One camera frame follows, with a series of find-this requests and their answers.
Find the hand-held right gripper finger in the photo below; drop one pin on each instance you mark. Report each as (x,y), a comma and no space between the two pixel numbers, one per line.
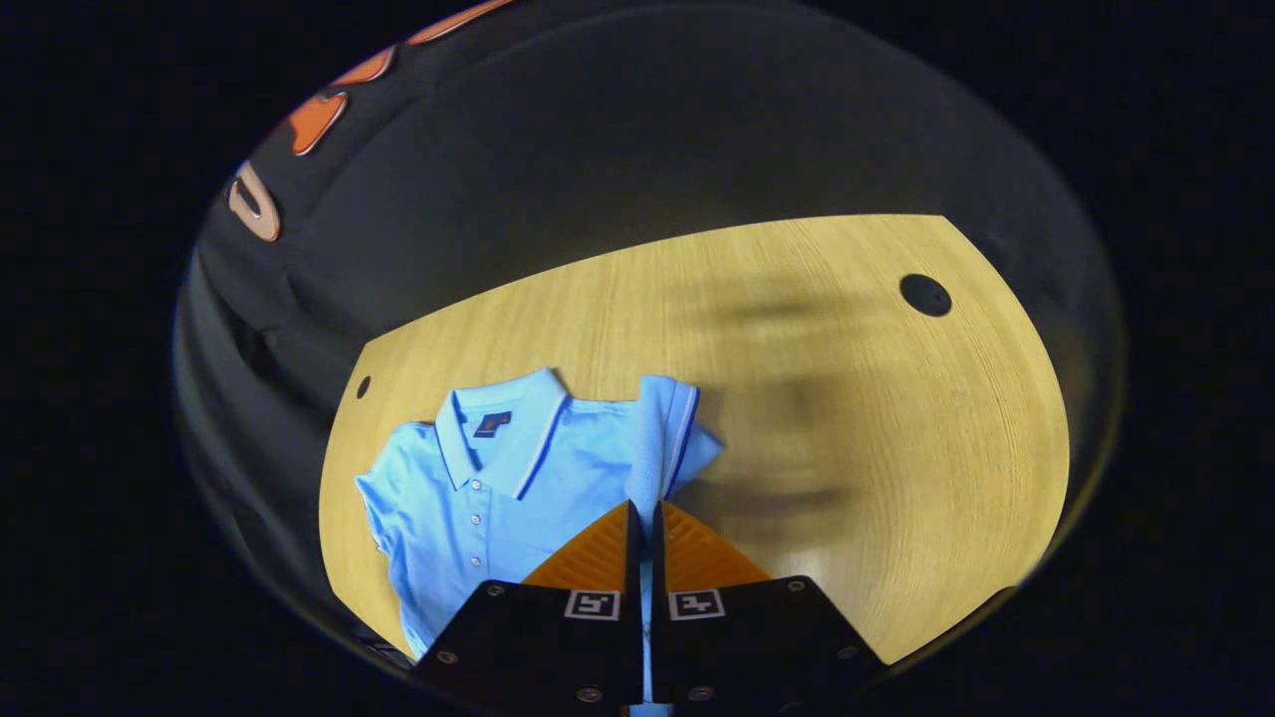
(657,568)
(634,568)

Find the light blue T-shirt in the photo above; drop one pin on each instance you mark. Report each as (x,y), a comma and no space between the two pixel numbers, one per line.
(478,498)

